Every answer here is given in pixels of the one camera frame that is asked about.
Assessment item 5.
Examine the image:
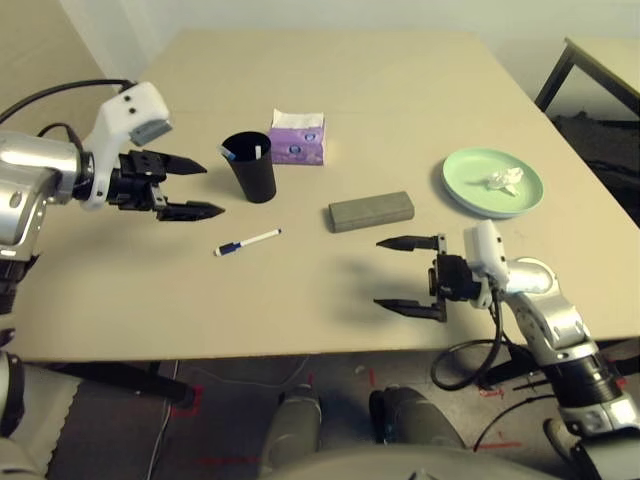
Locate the white tissue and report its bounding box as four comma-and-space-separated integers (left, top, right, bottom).
482, 167, 525, 196

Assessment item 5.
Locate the black metal table leg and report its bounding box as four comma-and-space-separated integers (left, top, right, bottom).
27, 360, 197, 407

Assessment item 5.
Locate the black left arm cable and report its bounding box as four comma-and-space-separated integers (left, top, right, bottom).
0, 78, 139, 151

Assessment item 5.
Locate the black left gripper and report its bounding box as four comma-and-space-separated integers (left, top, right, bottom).
107, 150, 227, 223

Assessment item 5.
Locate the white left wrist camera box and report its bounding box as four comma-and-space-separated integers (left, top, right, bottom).
79, 81, 174, 211

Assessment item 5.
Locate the grey robot torso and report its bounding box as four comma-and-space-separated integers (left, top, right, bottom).
272, 444, 576, 480

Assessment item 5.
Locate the grey robot left leg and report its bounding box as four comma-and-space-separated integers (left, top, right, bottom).
262, 383, 321, 476

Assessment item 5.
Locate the light green plastic plate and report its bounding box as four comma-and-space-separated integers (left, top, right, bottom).
441, 146, 545, 217

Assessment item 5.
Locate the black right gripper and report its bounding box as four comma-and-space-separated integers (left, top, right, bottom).
373, 233, 490, 324

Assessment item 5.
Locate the thin white floor cable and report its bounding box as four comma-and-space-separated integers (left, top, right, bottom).
148, 357, 312, 480

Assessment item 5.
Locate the black tapered cup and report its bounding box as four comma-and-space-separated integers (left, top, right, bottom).
219, 131, 278, 205

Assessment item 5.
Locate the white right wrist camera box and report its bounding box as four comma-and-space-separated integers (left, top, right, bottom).
463, 219, 511, 307

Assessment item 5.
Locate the black framed side table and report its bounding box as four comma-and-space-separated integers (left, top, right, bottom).
534, 37, 640, 126

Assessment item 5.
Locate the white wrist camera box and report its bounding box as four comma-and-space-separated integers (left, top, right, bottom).
463, 219, 511, 307
79, 81, 174, 211

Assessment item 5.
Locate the grey robot right leg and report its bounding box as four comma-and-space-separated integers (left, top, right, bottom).
368, 384, 466, 449

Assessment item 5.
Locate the purple tissue pack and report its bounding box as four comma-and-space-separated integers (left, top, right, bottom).
268, 108, 328, 166

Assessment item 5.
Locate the grey glasses case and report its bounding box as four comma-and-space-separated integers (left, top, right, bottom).
328, 190, 416, 235

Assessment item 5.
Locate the white marker blue cap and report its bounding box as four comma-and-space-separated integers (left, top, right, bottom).
214, 228, 283, 258

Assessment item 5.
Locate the grey robot leg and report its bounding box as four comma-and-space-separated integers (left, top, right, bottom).
262, 383, 321, 476
368, 384, 466, 449

